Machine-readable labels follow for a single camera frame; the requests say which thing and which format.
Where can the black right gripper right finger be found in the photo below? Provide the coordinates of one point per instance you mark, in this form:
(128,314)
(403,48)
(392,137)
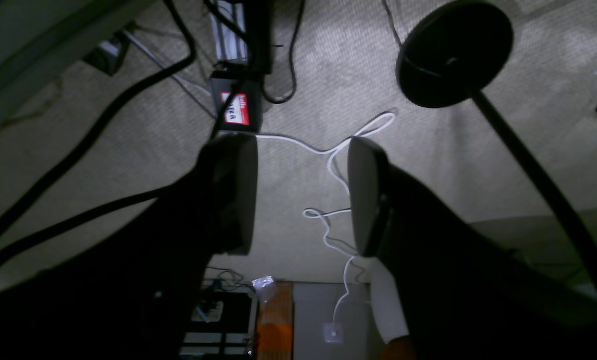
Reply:
(386,202)

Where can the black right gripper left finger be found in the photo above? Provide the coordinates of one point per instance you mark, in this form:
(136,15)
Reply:
(213,206)

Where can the black power adapter red label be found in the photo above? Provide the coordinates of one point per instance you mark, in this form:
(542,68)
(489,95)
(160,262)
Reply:
(244,113)

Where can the orange box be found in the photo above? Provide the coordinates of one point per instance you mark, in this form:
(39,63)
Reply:
(274,338)

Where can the black round lamp base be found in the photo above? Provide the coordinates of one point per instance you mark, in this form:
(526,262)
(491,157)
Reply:
(451,56)

